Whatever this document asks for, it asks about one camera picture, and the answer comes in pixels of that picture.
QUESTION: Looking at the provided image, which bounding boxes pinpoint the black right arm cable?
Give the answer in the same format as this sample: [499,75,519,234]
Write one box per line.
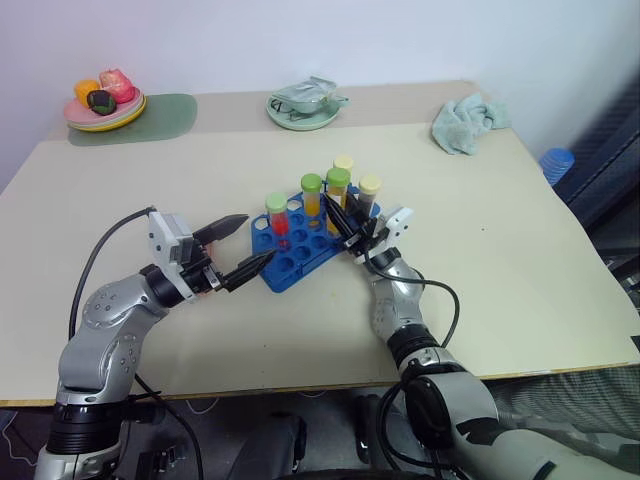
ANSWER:
[363,247,461,349]

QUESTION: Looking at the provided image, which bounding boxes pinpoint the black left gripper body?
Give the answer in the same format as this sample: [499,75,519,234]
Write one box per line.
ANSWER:
[179,236,225,297]

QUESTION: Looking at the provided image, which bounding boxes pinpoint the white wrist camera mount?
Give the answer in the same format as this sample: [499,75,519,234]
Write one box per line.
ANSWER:
[147,211,197,302]
[375,204,416,252]

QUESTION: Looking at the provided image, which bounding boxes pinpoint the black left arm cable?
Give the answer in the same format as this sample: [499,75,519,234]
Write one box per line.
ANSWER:
[68,206,157,346]

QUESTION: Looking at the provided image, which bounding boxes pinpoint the orange toy fruit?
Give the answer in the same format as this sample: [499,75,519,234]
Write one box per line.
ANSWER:
[73,79,100,105]

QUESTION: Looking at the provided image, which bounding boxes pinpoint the dark green-red toy fruit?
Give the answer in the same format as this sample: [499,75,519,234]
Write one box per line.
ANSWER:
[85,89,118,117]

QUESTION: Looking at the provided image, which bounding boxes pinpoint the pink plate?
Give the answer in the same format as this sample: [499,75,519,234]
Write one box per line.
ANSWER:
[62,89,146,129]

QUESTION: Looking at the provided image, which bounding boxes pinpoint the pink toy fruit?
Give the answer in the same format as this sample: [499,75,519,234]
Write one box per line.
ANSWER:
[97,66,136,104]

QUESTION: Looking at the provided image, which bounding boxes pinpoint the green-capped red test tube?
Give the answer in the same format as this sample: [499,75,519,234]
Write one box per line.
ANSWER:
[264,192,291,251]

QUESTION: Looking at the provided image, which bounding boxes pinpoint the blue stacked cups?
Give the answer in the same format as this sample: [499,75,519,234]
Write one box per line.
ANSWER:
[538,146,577,188]

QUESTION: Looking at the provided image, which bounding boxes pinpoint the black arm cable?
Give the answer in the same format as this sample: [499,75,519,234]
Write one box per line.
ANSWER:
[363,247,461,349]
[68,206,157,346]

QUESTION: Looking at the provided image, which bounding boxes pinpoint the green-capped orange test tube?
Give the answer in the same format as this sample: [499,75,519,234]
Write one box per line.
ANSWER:
[299,172,323,219]

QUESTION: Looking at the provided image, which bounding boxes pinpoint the black chair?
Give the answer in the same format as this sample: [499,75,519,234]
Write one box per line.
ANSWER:
[553,64,640,314]

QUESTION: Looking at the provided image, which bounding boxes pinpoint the yellow plate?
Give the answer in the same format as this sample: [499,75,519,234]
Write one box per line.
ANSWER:
[68,94,149,134]

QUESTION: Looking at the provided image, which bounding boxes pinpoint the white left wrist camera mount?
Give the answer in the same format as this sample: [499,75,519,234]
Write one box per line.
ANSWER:
[147,211,197,302]

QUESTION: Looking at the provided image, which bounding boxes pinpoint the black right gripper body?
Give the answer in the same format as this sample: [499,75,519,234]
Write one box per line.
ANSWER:
[343,214,390,263]

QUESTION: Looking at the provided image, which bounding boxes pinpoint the dark rounded shape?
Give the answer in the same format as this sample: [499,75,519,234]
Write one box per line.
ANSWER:
[351,393,387,474]
[232,413,309,480]

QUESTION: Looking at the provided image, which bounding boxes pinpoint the pale green plate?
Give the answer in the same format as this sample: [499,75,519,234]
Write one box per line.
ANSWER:
[264,93,344,132]

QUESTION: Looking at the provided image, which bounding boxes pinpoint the green placemat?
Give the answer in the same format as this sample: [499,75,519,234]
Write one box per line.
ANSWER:
[67,92,198,148]

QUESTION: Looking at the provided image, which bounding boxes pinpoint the green-capped yellow test tube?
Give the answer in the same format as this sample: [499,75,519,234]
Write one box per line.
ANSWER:
[324,167,352,236]

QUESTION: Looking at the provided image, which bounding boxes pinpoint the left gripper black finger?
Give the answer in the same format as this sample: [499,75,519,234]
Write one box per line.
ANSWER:
[192,213,251,246]
[218,249,278,295]

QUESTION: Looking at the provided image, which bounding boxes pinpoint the blue test tube rack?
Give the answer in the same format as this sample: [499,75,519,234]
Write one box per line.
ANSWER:
[249,185,385,295]

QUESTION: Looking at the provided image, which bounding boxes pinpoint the striped grey fabric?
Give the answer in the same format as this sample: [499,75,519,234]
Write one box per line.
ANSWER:
[485,366,640,437]

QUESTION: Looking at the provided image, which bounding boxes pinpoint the cream-capped dark test tube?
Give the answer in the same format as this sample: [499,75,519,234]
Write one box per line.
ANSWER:
[356,173,384,221]

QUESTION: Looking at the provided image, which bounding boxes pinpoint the mint green towel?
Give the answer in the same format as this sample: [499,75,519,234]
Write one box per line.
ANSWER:
[430,91,512,158]

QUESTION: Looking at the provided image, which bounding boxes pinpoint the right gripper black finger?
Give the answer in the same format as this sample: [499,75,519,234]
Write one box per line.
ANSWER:
[349,197,377,230]
[324,193,361,245]

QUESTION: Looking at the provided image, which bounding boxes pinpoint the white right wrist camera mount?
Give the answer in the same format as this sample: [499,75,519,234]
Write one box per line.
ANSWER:
[375,204,416,252]

